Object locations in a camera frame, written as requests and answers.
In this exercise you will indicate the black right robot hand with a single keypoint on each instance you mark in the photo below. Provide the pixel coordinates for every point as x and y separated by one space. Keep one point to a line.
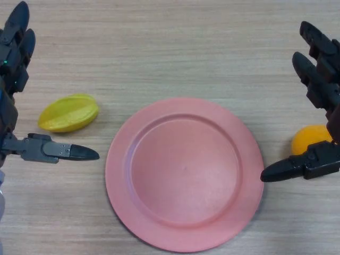
324 162

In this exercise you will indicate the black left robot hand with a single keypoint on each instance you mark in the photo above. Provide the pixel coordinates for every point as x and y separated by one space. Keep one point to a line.
10 53

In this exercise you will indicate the yellow starfruit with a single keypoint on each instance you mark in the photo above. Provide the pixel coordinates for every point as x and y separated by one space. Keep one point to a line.
69 112

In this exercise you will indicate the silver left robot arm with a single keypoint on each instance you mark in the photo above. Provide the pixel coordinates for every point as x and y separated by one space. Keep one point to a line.
1 199

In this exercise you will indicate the pink round plate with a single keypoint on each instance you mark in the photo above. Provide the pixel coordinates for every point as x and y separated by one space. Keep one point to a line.
186 175

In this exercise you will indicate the orange pear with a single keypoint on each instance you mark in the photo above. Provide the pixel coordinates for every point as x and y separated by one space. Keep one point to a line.
310 136

